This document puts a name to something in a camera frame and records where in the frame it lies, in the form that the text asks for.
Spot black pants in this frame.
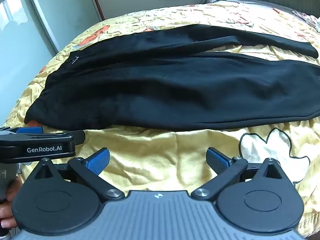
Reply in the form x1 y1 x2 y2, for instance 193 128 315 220
24 24 320 132

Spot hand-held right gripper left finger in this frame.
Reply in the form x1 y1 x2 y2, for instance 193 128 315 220
32 147 125 201

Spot yellow printed blanket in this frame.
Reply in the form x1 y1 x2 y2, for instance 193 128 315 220
0 1 320 240

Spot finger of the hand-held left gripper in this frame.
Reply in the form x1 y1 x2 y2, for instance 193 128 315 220
0 127 44 137
15 130 86 146

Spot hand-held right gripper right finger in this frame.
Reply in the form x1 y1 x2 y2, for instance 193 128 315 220
191 147 288 202

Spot brown wooden door frame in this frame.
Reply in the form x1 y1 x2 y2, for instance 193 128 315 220
87 0 106 22

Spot grey pillow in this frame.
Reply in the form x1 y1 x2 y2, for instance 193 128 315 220
200 0 300 13

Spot floral glass wardrobe door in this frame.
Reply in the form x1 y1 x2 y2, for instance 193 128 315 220
26 0 103 53
0 0 61 122

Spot person's left hand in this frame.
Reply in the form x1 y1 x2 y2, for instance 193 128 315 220
0 176 24 229

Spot pink patterned cloth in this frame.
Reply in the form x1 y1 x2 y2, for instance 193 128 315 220
292 9 320 33

